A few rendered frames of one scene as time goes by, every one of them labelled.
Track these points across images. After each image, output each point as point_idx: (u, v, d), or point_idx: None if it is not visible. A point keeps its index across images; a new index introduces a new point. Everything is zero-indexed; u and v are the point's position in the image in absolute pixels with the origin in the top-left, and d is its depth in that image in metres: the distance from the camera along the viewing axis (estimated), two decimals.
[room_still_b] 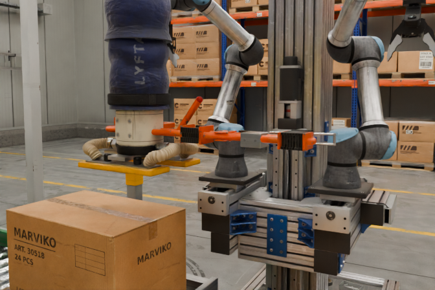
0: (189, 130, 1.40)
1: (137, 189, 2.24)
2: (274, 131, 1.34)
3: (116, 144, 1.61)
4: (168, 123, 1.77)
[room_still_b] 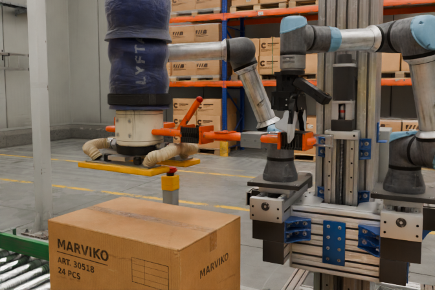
0: (189, 130, 1.40)
1: (174, 194, 2.12)
2: (274, 131, 1.33)
3: (116, 144, 1.61)
4: (168, 123, 1.77)
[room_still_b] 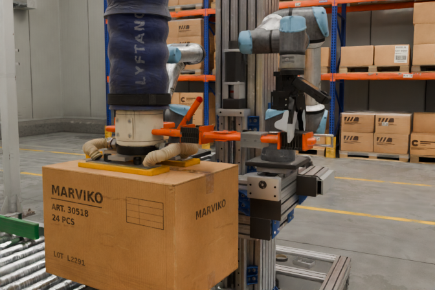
0: (189, 130, 1.40)
1: None
2: (274, 131, 1.33)
3: (116, 144, 1.61)
4: (168, 123, 1.77)
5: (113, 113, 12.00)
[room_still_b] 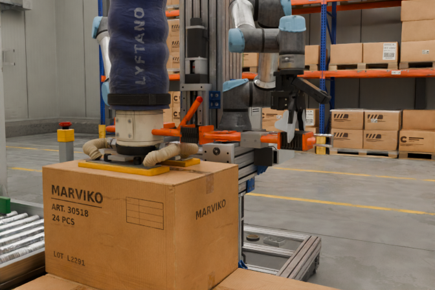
0: (189, 130, 1.40)
1: (68, 145, 2.44)
2: (274, 131, 1.33)
3: (116, 144, 1.61)
4: (168, 123, 1.77)
5: (108, 113, 12.09)
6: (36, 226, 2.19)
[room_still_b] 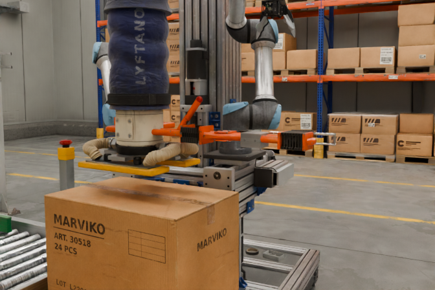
0: (189, 130, 1.40)
1: (68, 163, 2.45)
2: (274, 131, 1.34)
3: (116, 144, 1.61)
4: (168, 123, 1.77)
5: None
6: (37, 246, 2.20)
